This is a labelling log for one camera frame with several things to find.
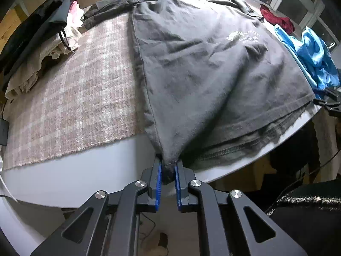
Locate black box device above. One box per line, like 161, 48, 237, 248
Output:
0, 119, 9, 147

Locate person's black sparkly garment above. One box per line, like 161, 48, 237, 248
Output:
266, 181, 341, 256

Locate beige clothes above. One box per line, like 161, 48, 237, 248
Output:
4, 27, 82, 100

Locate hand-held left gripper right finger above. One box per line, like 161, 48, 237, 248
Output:
174, 161, 308, 256

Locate red cloth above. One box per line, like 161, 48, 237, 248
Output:
260, 3, 296, 35

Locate dark grey printed shirt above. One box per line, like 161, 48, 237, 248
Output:
82, 0, 316, 185

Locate bright blue cloth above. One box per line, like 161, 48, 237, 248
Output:
274, 25, 340, 99

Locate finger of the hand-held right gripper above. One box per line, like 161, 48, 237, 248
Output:
313, 98, 341, 117
323, 86, 341, 97

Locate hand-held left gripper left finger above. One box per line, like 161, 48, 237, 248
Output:
30, 155, 163, 256

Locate white window frame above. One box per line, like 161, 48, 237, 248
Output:
266, 0, 341, 46

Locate pink plaid blanket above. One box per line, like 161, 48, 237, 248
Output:
0, 13, 150, 171

